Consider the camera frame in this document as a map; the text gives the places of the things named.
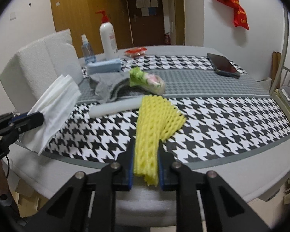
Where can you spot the grey sock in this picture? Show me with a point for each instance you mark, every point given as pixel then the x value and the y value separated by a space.
pixel 106 87

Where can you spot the yellow foam fruit net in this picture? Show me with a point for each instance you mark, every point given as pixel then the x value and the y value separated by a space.
pixel 147 135

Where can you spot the red hanging bag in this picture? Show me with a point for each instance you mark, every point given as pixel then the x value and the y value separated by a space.
pixel 232 2

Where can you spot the large white paper notice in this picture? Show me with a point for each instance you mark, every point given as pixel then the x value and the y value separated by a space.
pixel 142 3

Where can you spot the small white paper notice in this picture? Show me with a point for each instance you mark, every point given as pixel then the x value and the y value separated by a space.
pixel 154 3

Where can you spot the white pump lotion bottle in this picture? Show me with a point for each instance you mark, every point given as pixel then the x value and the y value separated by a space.
pixel 108 38

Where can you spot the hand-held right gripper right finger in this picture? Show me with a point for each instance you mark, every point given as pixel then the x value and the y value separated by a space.
pixel 161 174

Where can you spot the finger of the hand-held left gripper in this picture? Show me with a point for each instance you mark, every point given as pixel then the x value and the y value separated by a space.
pixel 33 120

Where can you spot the wooden side door frame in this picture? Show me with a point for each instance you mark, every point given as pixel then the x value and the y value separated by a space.
pixel 178 12

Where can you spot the red fire extinguisher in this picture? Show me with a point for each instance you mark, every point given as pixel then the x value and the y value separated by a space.
pixel 167 39

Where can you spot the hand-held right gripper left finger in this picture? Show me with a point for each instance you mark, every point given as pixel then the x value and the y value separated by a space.
pixel 130 174

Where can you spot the red snack packet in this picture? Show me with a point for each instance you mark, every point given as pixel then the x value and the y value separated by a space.
pixel 135 52

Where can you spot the brown entrance door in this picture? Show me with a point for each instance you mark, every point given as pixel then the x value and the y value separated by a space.
pixel 145 29

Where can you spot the white foam tube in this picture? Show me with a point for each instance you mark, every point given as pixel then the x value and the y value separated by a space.
pixel 113 107

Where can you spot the light blue tissue pack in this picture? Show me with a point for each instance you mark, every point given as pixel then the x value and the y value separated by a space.
pixel 104 66

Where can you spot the black smartphone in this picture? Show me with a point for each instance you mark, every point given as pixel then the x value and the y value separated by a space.
pixel 223 65

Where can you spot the wrapped lettuce roll toy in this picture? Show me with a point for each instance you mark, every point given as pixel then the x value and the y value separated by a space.
pixel 147 81

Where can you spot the metal bunk bed frame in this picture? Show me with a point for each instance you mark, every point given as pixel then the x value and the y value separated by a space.
pixel 284 60

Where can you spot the houndstooth table cloth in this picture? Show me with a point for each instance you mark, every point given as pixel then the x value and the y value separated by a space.
pixel 220 125

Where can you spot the cardboard boxes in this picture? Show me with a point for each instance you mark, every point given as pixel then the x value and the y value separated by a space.
pixel 26 195

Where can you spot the leaning wooden boards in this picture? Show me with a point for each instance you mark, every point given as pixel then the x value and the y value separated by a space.
pixel 276 70

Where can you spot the white foam box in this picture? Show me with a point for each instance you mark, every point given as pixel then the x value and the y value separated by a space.
pixel 38 60

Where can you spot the white paper tissue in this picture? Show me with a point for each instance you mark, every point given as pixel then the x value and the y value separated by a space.
pixel 55 101

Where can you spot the blue paper notice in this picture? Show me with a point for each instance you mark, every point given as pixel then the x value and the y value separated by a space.
pixel 152 11

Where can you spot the wooden wardrobe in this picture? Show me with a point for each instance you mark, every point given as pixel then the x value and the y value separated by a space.
pixel 75 9

